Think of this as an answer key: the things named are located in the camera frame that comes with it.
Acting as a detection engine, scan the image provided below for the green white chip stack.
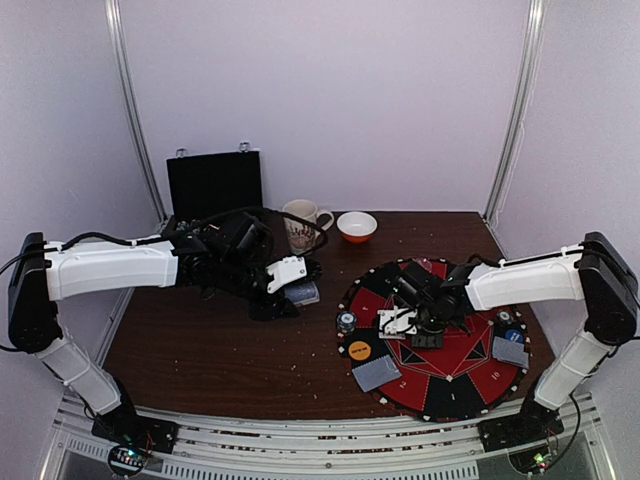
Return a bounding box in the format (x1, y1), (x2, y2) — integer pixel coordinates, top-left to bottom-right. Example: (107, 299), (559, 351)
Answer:
(336, 311), (357, 335)
(496, 309), (514, 325)

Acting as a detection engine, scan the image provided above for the dealt blue cards pile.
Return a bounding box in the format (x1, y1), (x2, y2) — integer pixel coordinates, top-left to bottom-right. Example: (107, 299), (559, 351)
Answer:
(352, 355), (402, 392)
(492, 337), (529, 370)

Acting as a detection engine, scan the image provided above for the blue playing card deck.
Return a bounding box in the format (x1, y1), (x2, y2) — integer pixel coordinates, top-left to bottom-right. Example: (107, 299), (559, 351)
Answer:
(284, 281), (320, 306)

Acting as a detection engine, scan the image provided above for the blue small blind button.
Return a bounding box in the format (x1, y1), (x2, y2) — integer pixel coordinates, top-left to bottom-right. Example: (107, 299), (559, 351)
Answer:
(505, 329), (524, 343)

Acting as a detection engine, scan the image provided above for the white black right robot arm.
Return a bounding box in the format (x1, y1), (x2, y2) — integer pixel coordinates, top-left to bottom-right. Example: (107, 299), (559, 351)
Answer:
(392, 232), (639, 442)

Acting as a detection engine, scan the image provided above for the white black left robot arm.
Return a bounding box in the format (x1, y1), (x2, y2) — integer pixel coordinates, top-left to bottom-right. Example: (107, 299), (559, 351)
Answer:
(3, 207), (328, 444)

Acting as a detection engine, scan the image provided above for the clear red dealer button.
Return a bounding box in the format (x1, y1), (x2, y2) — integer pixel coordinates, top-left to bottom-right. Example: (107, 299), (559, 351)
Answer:
(415, 258), (432, 272)

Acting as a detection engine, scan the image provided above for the round red black poker mat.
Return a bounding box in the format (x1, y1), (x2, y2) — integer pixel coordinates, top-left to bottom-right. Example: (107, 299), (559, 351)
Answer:
(337, 257), (530, 422)

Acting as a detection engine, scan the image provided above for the orange big blind button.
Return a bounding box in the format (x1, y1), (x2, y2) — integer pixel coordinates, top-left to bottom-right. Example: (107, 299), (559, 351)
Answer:
(348, 340), (372, 362)

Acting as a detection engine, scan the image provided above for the black poker chip case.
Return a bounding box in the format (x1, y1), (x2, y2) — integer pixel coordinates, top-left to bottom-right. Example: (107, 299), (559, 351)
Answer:
(166, 149), (263, 230)

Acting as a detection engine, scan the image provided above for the tall ceramic seashell mug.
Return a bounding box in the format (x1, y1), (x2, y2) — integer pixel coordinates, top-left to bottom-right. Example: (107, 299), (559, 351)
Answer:
(283, 199), (335, 255)

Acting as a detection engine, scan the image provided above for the orange white small bowl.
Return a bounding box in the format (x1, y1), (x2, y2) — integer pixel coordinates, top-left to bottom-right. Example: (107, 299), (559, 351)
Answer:
(337, 211), (378, 244)

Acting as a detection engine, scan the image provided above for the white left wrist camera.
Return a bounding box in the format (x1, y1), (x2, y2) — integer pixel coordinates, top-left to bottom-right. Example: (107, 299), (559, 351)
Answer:
(266, 256), (307, 294)

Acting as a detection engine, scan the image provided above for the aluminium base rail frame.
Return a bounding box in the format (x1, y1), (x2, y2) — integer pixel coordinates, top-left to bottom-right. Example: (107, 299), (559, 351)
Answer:
(36, 394), (622, 479)

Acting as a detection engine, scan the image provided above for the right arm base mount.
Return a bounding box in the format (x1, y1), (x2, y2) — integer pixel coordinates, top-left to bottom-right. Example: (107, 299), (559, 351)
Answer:
(478, 415), (565, 476)

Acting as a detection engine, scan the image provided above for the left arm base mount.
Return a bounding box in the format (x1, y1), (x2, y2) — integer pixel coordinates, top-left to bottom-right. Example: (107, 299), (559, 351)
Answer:
(91, 417), (179, 477)

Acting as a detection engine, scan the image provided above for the left aluminium frame post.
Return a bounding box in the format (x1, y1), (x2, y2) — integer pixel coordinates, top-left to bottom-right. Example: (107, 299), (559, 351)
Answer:
(104, 0), (168, 225)

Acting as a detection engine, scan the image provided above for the aluminium frame post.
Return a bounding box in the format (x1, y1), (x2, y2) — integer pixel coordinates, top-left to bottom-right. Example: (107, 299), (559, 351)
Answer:
(484, 0), (548, 226)
(104, 0), (168, 225)

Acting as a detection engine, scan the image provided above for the right aluminium frame post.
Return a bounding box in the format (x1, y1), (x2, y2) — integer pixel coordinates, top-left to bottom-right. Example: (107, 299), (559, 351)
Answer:
(484, 0), (548, 226)

